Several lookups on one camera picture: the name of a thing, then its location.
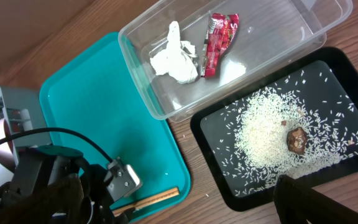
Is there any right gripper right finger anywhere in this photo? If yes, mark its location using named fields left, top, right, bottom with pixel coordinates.
left=273, top=175, right=358, bottom=224

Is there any brown food scrap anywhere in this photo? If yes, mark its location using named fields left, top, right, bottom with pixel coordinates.
left=287, top=127, right=308, bottom=155

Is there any red snack wrapper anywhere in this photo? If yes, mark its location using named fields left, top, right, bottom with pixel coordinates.
left=201, top=13, right=239, bottom=78

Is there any grey plastic dish rack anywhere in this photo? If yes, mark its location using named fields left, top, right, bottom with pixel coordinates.
left=0, top=83, right=52, bottom=150

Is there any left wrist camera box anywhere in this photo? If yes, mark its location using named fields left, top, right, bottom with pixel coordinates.
left=104, top=157, right=142, bottom=202

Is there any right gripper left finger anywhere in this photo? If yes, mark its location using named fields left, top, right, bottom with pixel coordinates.
left=0, top=174, right=84, bottom=223

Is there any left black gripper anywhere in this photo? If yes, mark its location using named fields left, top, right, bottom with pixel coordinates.
left=1, top=145, right=111, bottom=223

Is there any teal plastic serving tray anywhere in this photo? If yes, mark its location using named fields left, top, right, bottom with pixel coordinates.
left=39, top=32, right=191, bottom=220

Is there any clear plastic waste bin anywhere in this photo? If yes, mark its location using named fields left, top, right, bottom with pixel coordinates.
left=118, top=0, right=353, bottom=122

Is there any white rice pile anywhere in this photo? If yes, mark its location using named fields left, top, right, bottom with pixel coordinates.
left=218, top=86, right=358, bottom=193

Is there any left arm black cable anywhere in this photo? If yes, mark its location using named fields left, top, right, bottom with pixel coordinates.
left=0, top=127, right=114, bottom=163

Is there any white tissue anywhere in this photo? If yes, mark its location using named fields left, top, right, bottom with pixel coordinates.
left=150, top=21, right=198, bottom=84

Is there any black rectangular tray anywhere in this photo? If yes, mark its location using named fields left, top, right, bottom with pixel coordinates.
left=190, top=47, right=358, bottom=212

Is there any wooden chopstick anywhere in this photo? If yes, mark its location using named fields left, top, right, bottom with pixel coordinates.
left=112, top=187, right=180, bottom=216

